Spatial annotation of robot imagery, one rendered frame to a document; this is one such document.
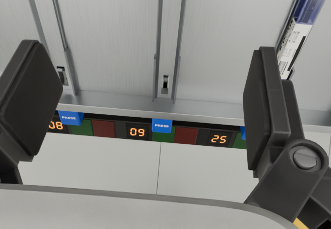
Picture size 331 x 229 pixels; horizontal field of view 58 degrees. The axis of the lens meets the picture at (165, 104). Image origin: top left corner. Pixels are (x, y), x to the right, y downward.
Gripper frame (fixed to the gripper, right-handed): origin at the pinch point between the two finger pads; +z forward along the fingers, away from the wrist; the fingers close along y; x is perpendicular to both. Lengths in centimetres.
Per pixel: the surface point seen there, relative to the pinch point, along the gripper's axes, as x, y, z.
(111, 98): -16.2, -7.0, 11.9
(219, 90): -15.6, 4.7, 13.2
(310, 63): -11.8, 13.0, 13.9
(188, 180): -92, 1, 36
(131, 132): -24.5, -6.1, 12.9
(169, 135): -25.1, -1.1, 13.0
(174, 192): -95, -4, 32
